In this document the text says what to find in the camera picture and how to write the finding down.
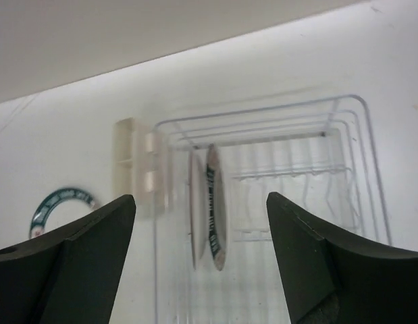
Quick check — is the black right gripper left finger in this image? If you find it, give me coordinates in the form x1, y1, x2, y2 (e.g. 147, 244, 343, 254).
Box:
0, 194, 136, 323

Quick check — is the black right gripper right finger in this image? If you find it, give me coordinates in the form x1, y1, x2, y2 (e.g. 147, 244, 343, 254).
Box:
267, 192, 418, 323

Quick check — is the white plate green rim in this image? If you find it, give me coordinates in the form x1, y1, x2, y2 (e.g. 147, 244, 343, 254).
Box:
28, 186, 101, 239

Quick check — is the orange sunburst plate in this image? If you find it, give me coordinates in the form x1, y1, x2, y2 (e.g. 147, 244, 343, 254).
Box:
188, 151, 209, 270

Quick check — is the cream cutlery holder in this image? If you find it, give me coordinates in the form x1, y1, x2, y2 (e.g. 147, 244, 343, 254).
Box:
112, 117, 166, 219

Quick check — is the clear wire dish rack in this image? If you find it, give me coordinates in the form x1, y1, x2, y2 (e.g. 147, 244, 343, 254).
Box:
153, 94, 392, 323

